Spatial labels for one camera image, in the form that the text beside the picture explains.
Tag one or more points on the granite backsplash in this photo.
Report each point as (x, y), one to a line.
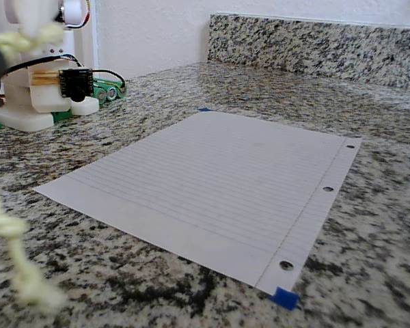
(311, 48)

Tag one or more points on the blue tape piece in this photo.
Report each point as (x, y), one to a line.
(284, 298)
(204, 109)

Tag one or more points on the black camera module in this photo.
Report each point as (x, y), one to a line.
(76, 83)

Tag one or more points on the lined paper sheet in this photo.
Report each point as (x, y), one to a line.
(191, 212)

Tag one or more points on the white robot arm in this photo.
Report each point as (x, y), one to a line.
(44, 102)

